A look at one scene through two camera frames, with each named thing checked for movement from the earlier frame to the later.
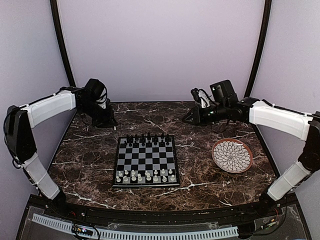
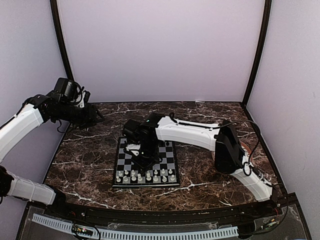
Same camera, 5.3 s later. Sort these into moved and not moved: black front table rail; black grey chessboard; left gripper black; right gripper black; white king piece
Moved: left gripper black; right gripper black
Not moved: white king piece; black grey chessboard; black front table rail
